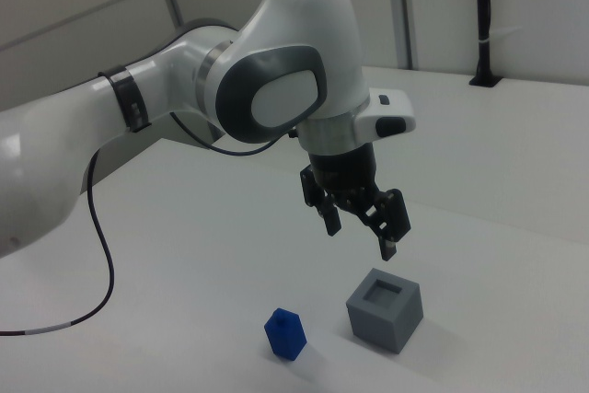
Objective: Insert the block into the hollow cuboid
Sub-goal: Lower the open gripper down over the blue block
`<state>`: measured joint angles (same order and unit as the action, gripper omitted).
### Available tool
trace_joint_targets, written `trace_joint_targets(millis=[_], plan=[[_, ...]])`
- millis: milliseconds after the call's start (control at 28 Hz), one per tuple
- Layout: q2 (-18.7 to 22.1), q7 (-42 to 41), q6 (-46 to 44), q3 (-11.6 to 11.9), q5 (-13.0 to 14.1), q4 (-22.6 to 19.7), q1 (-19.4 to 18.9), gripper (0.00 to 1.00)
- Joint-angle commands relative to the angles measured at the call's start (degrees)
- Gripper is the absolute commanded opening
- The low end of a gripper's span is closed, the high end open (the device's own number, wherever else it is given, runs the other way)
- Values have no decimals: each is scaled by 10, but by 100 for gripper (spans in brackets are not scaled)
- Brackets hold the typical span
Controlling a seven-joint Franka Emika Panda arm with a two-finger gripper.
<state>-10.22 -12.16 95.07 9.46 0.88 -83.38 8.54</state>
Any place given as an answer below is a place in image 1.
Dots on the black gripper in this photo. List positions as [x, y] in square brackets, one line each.
[345, 172]

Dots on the blue block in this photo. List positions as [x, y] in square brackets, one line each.
[283, 335]

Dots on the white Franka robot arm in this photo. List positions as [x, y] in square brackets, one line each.
[285, 34]

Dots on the grey hollow cuboid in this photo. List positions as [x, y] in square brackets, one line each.
[391, 319]

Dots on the black pole with base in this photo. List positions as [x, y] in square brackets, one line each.
[483, 20]

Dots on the upright grey partition post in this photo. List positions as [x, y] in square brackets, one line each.
[405, 11]

